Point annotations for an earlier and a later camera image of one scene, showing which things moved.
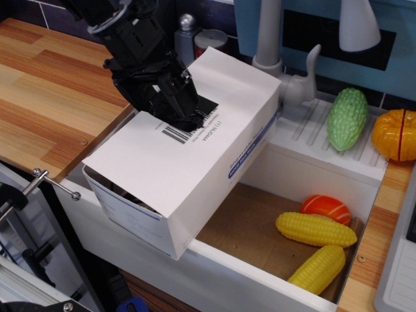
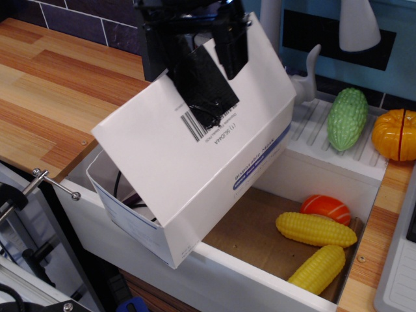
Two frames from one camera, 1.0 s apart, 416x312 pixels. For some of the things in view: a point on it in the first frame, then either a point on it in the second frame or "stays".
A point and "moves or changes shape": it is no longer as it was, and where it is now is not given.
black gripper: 137,44 -> 188,17
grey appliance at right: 396,290 stays
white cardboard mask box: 150,181 moves or changes shape
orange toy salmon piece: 328,207 stays
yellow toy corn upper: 314,229 stays
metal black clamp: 13,196 stays
